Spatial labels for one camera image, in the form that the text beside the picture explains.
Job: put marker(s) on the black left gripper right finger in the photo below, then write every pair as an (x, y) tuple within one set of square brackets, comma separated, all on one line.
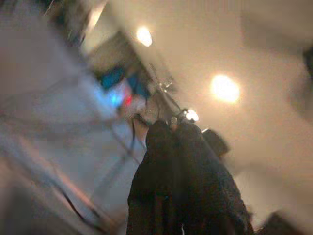
[(205, 195)]

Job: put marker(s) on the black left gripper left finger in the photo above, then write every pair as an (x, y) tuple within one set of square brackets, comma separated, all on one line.
[(156, 186)]

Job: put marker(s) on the round ceiling light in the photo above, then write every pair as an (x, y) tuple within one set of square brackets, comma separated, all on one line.
[(144, 36), (225, 88)]

